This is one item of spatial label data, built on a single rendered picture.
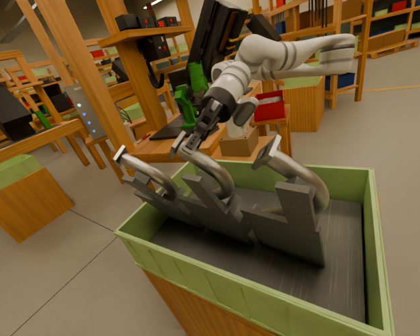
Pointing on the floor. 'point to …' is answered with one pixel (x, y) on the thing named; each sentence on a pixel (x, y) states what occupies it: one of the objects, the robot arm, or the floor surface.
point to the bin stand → (279, 130)
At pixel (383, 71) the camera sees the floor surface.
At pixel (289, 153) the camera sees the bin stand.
